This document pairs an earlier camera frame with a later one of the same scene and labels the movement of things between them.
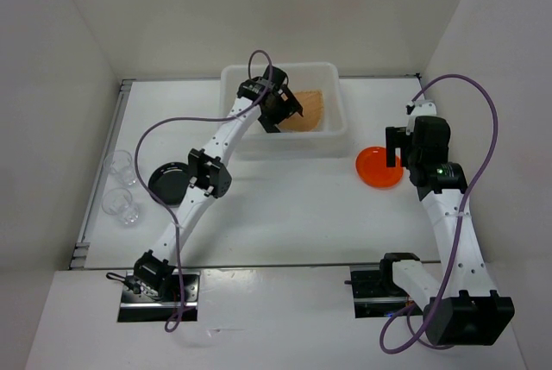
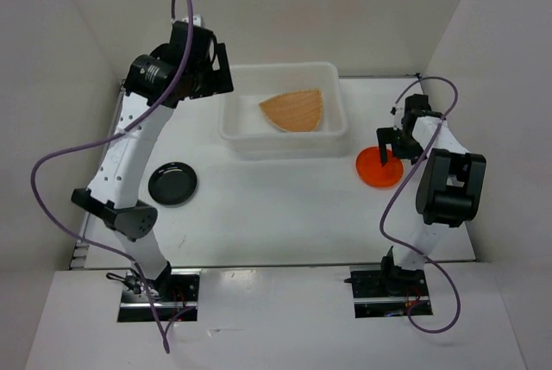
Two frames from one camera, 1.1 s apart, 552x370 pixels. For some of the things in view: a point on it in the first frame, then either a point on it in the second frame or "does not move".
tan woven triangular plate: (311, 105) does not move
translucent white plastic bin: (263, 142) does not move
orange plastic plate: (371, 167) does not move
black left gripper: (287, 105) to (219, 79)
